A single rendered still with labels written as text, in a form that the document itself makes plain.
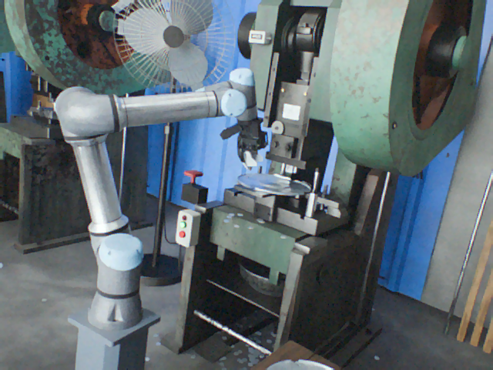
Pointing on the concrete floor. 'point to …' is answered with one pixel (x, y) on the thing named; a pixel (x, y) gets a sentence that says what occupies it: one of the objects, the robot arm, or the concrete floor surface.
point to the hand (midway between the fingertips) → (248, 166)
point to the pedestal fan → (196, 61)
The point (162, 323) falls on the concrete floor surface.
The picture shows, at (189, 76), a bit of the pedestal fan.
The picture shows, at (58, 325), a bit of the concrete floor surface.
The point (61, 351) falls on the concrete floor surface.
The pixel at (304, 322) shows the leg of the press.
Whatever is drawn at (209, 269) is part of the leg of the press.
